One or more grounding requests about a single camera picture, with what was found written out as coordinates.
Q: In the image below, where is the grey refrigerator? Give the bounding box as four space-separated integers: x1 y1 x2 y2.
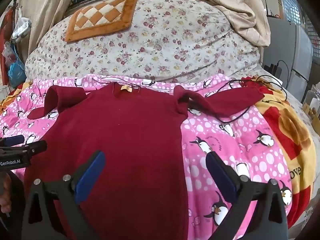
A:
263 17 313 102

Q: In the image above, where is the yellow red cartoon blanket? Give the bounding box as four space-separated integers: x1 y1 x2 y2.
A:
246 76 316 227

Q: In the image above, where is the blue plastic bag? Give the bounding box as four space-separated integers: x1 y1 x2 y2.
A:
8 46 27 88

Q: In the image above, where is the dark red sweater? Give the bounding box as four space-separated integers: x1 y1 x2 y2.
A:
24 83 263 239

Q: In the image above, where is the white plastic bag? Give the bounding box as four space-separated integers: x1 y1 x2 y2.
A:
11 17 31 43

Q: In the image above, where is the beige curtain right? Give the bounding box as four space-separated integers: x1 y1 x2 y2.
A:
203 0 271 47

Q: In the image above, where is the person's left hand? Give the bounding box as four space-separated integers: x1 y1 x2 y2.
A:
0 173 11 213

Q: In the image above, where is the black charger plug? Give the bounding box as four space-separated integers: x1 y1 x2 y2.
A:
264 64 282 79

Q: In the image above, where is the pink penguin blanket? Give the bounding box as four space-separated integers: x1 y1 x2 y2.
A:
1 74 292 239

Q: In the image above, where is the beige curtain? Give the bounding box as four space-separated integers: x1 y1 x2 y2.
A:
203 0 271 47
17 0 72 61

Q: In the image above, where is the orange checkered cushion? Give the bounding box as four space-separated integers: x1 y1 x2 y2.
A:
65 0 138 43

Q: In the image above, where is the floral quilt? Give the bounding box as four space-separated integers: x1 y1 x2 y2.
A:
25 0 260 82

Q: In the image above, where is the beige curtain left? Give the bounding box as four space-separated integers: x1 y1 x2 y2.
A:
17 0 72 61

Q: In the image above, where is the black cable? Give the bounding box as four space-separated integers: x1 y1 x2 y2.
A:
187 74 288 124

